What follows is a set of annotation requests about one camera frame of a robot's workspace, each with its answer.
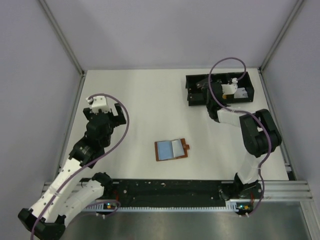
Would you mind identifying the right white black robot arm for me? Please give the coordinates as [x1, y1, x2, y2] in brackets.
[196, 78, 282, 200]

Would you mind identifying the white card in tray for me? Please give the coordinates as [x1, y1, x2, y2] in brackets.
[234, 87, 249, 99]

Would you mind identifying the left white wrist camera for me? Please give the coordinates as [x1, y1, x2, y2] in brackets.
[86, 95, 112, 114]

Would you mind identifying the grey slotted cable duct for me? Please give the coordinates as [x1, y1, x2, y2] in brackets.
[82, 202, 250, 213]

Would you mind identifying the aluminium corner post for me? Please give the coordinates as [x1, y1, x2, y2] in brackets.
[37, 0, 87, 76]
[258, 0, 306, 73]

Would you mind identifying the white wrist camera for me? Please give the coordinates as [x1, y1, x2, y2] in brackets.
[86, 95, 112, 114]
[221, 78, 238, 95]

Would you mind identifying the right aluminium corner post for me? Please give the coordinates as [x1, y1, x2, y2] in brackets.
[258, 0, 306, 73]

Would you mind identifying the black three-compartment organizer tray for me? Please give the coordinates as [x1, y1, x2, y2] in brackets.
[185, 72, 255, 106]

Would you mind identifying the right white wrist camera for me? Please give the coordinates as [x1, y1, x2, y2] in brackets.
[221, 78, 238, 95]

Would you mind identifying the aluminium front frame rail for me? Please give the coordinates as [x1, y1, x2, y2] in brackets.
[39, 181, 313, 203]

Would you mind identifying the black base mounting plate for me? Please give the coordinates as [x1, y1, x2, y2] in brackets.
[84, 178, 263, 208]

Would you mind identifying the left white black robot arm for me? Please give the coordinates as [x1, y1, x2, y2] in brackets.
[18, 96, 130, 240]

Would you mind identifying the left aluminium corner post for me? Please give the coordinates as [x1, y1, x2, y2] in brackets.
[37, 0, 87, 76]

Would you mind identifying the brown leather card holder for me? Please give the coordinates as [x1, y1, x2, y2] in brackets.
[154, 138, 190, 162]

